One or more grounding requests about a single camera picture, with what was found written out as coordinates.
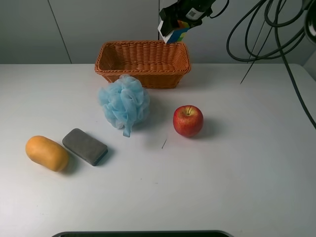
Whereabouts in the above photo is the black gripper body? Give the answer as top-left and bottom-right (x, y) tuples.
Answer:
(177, 0), (215, 20)

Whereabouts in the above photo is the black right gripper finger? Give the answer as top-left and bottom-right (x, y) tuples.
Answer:
(188, 19), (202, 28)

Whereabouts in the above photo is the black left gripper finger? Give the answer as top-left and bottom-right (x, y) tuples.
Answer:
(159, 5), (183, 37)

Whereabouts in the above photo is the multicoloured puzzle cube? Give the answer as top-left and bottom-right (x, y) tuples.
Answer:
(158, 21), (190, 44)

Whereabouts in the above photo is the brown wicker basket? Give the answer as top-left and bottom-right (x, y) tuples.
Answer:
(94, 40), (191, 89)

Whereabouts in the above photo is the red apple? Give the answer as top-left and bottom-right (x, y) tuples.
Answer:
(173, 105), (204, 137)

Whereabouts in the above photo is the blue mesh bath loofah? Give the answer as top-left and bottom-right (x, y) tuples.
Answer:
(98, 74), (150, 137)

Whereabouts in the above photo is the grey felt eraser block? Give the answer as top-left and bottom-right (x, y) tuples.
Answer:
(62, 128), (108, 166)

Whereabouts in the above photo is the orange bread roll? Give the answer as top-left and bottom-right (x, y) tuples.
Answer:
(25, 136), (69, 172)

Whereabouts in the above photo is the black hanging cable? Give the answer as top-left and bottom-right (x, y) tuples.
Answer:
(263, 0), (316, 129)

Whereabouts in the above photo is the black cable loop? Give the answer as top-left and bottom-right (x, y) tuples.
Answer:
(226, 0), (312, 64)

